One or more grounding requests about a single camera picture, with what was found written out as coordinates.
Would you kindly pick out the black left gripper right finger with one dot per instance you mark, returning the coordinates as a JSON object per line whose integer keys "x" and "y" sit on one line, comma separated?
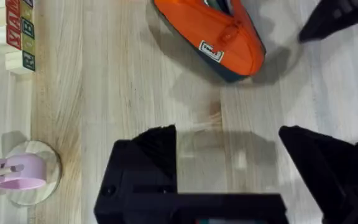
{"x": 331, "y": 168}

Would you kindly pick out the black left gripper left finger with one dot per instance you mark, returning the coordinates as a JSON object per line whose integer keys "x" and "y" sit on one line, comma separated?
{"x": 148, "y": 168}

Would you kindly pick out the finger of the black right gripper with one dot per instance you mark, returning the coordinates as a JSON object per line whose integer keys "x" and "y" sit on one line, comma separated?
{"x": 334, "y": 17}

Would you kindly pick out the orange soft zip bag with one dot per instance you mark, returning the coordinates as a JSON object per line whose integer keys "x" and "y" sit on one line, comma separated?
{"x": 216, "y": 34}

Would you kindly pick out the wooden cup stand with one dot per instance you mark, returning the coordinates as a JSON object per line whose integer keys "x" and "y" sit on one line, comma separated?
{"x": 37, "y": 177}

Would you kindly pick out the lilac cup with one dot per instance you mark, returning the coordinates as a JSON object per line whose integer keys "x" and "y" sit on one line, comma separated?
{"x": 17, "y": 172}

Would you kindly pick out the wooden letter blocks stack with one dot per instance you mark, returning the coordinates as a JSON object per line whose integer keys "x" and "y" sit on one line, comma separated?
{"x": 12, "y": 31}

